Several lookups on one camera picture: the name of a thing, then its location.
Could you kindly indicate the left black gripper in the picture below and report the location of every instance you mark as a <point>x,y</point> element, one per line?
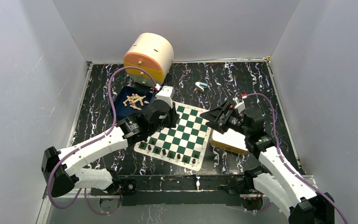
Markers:
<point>174,116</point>

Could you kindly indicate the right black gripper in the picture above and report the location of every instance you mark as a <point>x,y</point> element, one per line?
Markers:
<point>214,115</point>

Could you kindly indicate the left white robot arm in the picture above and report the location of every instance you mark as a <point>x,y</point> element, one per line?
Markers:
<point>65,169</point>

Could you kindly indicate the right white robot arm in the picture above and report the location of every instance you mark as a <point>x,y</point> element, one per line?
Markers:
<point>276,178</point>

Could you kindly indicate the pile of light chess pieces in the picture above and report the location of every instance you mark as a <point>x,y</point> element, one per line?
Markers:
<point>135,101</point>

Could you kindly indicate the green white chess board mat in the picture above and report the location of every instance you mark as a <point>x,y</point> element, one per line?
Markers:
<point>191,134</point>

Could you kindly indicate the dark blue plastic bin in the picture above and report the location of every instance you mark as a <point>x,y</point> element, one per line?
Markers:
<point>122,111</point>

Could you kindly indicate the small white blue clip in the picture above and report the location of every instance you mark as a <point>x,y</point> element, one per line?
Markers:
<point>200,86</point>

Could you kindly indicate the round drawer cabinet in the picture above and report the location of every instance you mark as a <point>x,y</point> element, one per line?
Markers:
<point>149,59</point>

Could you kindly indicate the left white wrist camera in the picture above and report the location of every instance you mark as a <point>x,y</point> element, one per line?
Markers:
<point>165,94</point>

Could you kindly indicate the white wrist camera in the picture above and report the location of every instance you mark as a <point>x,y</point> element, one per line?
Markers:
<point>239,104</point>
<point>165,94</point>

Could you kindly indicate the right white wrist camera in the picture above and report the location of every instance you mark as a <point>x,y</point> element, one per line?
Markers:
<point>239,104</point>

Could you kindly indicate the black base frame rail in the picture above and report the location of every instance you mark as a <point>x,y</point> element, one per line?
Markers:
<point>230,190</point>

